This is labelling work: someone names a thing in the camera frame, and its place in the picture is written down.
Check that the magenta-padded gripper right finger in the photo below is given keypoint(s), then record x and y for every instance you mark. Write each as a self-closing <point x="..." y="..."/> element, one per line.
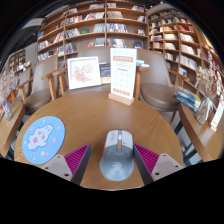
<point x="165" y="165"/>

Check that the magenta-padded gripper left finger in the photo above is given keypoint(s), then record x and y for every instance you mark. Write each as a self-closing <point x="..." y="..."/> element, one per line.
<point x="55" y="165"/>

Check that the grey computer mouse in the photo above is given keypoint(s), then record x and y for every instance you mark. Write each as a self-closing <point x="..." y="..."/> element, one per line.
<point x="116" y="160"/>

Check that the round light blue mouse pad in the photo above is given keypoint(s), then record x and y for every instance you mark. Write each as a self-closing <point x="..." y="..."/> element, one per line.
<point x="43" y="140"/>

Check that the round wooden side table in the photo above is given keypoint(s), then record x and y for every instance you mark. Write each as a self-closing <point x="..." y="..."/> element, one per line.
<point x="203" y="136"/>
<point x="10" y="130"/>

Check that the stack of blue books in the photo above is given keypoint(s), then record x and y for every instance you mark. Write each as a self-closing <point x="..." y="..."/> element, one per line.
<point x="186" y="98"/>

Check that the small white table sign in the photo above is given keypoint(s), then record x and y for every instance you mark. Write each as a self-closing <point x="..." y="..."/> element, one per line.
<point x="218" y="116"/>

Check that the brown padded wooden armchair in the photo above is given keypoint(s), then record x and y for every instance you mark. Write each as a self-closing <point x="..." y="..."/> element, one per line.
<point x="95" y="51"/>
<point x="40" y="90"/>
<point x="156" y="86"/>

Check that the white framed pink picture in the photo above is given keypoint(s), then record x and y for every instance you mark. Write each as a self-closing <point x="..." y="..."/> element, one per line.
<point x="84" y="72"/>

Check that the white red sign, wooden base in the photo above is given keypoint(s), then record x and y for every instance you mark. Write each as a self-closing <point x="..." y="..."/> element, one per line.
<point x="123" y="73"/>

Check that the light blue flat books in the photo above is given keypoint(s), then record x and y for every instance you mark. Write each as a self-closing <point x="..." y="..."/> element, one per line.
<point x="141" y="63"/>

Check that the dark book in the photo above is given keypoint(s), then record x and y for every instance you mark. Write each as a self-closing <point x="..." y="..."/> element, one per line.
<point x="105" y="71"/>

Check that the small distant wooden bookshelf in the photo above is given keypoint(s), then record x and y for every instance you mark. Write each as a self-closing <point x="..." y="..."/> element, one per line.
<point x="16" y="60"/>

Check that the tall curved wooden bookshelf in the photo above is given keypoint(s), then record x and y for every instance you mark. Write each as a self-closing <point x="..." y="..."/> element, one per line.
<point x="180" y="40"/>

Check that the wide wooden bookshelf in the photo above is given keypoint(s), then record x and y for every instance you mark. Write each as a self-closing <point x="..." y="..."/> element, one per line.
<point x="86" y="26"/>

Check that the white hanging ceiling sign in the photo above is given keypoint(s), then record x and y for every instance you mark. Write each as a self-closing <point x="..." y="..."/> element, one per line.
<point x="32" y="22"/>

